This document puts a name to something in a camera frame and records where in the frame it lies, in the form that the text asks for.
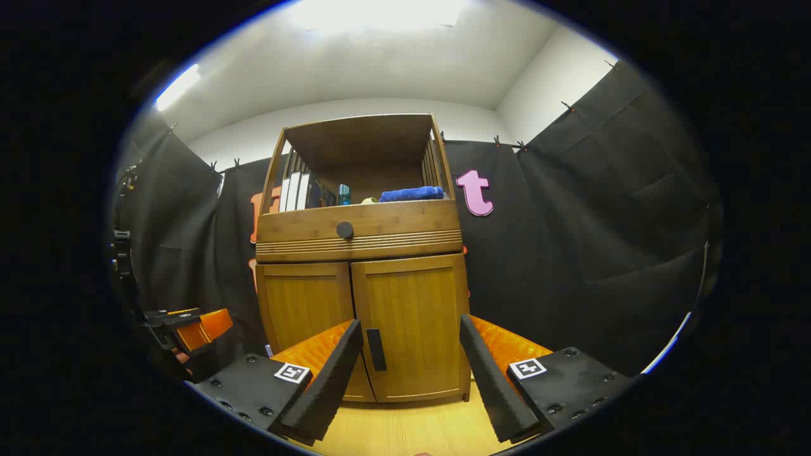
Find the black round drawer knob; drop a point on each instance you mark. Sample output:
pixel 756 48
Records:
pixel 344 230

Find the wooden cabinet drawer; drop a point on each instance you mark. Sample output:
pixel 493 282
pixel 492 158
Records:
pixel 405 221

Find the black backdrop cloth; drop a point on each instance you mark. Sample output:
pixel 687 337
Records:
pixel 602 221

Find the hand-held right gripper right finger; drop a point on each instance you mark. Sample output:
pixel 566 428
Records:
pixel 494 386

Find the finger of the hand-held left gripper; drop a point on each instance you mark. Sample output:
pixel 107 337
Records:
pixel 206 326

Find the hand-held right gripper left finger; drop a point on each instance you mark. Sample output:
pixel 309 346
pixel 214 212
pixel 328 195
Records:
pixel 329 386

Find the white book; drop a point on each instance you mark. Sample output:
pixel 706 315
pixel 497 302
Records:
pixel 284 196
pixel 293 193
pixel 303 192

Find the teal bottle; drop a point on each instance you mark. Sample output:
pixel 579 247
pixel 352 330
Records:
pixel 344 195

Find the blue folded towel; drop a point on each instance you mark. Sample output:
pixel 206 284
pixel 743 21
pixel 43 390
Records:
pixel 412 194

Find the wooden cabinet door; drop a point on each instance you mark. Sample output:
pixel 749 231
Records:
pixel 412 304
pixel 304 304

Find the wooden double-door shoe cabinet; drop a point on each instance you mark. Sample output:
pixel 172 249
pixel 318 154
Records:
pixel 361 139

